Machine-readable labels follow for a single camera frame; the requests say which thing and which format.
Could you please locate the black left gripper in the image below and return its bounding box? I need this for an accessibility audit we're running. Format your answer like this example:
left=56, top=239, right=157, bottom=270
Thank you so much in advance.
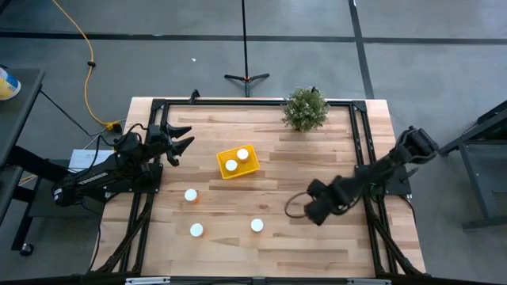
left=145, top=123, right=196, bottom=168

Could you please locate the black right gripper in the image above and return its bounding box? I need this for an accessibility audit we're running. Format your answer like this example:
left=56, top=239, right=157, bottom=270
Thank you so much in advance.
left=304, top=175, right=360, bottom=227

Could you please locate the yellow plastic basket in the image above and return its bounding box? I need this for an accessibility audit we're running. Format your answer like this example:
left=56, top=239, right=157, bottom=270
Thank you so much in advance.
left=215, top=143, right=261, bottom=181

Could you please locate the black tripod stand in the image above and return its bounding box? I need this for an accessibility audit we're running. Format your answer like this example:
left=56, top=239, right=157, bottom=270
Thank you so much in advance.
left=223, top=0, right=271, bottom=98

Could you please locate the white paper sheet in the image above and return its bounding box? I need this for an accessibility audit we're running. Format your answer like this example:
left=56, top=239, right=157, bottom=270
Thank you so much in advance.
left=67, top=148, right=116, bottom=172

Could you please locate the green potted plant black pot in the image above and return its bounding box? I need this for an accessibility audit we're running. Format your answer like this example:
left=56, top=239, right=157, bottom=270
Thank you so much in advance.
left=281, top=86, right=330, bottom=133

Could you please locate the black equipment stand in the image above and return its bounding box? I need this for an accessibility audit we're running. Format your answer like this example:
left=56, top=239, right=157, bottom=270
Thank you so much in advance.
left=437, top=101, right=507, bottom=233

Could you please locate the black side desk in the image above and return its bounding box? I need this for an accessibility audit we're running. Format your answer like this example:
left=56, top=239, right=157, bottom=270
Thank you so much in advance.
left=0, top=65, right=74, bottom=257

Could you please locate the yellow white wipes canister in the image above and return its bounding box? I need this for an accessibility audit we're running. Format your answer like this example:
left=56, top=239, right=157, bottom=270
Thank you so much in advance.
left=0, top=66, right=22, bottom=101

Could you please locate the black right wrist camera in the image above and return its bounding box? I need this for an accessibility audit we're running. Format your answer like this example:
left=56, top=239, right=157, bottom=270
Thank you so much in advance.
left=307, top=178, right=329, bottom=198

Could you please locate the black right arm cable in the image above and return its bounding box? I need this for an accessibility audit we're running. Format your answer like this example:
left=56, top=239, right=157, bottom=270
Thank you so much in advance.
left=284, top=191, right=314, bottom=219

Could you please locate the yellow extension cable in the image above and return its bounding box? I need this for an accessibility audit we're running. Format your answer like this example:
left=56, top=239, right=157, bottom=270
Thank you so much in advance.
left=50, top=0, right=123, bottom=134

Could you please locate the black metal table frame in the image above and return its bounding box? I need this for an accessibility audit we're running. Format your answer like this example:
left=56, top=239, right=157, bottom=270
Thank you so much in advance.
left=89, top=97, right=425, bottom=278

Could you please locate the black floor cable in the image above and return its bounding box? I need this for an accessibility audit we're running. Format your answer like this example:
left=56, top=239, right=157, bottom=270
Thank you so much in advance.
left=38, top=89, right=100, bottom=139

